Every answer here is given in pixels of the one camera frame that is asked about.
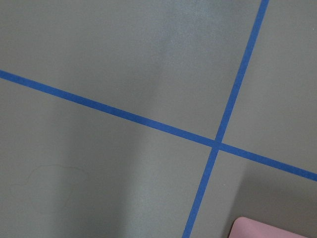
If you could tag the pink plastic tray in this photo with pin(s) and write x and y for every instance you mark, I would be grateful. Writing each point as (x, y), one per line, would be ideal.
(247, 228)

